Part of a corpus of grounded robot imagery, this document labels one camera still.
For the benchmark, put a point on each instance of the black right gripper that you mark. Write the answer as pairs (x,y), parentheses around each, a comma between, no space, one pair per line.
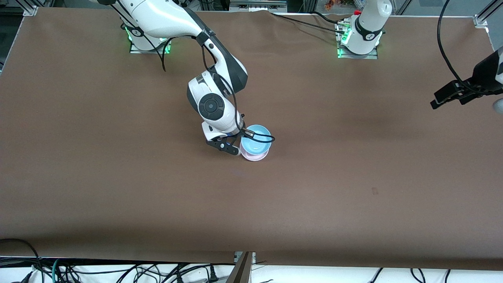
(240,131)

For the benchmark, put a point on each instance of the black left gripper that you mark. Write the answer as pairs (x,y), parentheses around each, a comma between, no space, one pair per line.
(484,74)

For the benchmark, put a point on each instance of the blue plastic bowl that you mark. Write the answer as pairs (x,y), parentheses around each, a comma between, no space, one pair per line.
(257,143)

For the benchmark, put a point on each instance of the pink plastic bowl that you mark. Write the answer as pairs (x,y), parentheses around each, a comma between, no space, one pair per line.
(246,154)

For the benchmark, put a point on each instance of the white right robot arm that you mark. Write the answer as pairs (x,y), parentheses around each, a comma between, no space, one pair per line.
(212,106)

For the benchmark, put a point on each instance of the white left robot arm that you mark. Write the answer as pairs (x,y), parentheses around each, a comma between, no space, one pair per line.
(367,27)

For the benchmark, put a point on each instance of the brown paper table cover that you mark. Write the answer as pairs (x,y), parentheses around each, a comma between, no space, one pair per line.
(251,216)

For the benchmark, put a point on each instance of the grey rack device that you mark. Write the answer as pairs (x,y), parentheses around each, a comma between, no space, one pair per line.
(257,6)

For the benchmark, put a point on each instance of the black power plug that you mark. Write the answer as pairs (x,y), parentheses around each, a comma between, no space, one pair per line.
(213,274)

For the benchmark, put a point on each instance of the orange background object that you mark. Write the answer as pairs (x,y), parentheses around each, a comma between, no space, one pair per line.
(332,4)

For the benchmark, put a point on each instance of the aluminium frame corner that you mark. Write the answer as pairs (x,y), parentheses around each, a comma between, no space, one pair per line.
(480,20)
(30,11)

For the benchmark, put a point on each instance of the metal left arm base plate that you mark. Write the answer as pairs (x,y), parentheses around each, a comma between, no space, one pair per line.
(371,56)

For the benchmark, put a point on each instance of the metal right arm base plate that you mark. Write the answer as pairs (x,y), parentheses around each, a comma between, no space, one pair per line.
(167,50)

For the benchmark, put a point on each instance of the small metal bracket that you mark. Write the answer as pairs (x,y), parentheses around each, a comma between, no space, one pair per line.
(237,256)

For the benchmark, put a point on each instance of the aluminium profile post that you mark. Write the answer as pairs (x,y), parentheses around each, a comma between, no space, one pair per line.
(241,271)

